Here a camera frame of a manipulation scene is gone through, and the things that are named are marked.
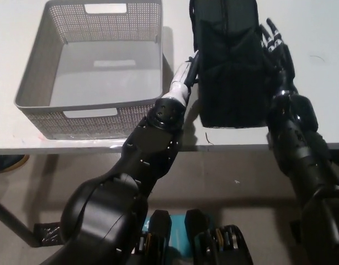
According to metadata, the grey perforated plastic basket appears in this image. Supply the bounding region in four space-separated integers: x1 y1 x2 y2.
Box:
14 0 173 140

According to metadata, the dark green fabric lunch bag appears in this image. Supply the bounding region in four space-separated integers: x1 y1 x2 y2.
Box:
188 0 273 129

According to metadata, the robot left white black hand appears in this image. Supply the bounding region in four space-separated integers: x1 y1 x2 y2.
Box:
160 50 202 108

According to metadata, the dark grey table leg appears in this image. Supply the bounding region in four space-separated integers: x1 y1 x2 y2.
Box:
0 195 40 248

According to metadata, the black shoe with tan sole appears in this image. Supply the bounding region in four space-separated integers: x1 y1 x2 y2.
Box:
0 154 30 174

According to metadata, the clear tape strip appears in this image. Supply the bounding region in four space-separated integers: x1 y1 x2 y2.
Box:
44 136 128 150

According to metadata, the robot left black body block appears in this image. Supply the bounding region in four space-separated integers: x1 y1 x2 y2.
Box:
132 209 173 265

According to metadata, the robot right white black hand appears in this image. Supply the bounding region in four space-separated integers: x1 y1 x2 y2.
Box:
258 18 300 98

